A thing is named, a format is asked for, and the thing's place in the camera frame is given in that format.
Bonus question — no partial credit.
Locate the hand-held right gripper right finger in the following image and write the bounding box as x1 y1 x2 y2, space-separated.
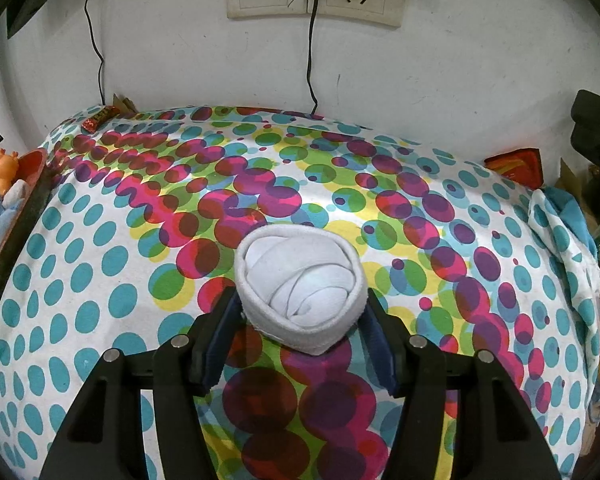
357 290 563 480

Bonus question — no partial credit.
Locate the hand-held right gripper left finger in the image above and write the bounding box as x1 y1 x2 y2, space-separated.
39 285 241 480

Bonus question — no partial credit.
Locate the white sock roll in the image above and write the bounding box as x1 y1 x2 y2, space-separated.
234 225 368 356

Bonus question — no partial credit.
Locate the red round tray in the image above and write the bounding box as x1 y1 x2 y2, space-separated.
0 149 48 341

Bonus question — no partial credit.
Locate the blue sock roll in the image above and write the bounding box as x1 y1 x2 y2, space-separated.
0 180 31 258

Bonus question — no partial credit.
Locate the orange toy deer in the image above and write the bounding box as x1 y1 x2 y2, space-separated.
0 149 21 196

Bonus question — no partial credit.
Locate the polka dot tablecloth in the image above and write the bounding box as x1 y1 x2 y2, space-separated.
0 105 600 480

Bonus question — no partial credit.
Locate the red packet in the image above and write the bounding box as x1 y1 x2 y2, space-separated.
484 147 543 188

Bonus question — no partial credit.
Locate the blue cloth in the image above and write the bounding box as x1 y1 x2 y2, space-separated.
545 187 599 266

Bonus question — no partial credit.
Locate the red candy wrapper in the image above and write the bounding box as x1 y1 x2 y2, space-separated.
81 105 118 133

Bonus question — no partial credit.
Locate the black clamp stand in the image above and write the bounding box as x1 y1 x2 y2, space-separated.
570 90 600 171

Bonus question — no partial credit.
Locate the black television power cable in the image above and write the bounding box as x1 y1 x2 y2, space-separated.
82 0 106 106

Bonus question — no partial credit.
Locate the black adapter cable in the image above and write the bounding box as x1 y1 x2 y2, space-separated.
306 0 322 116

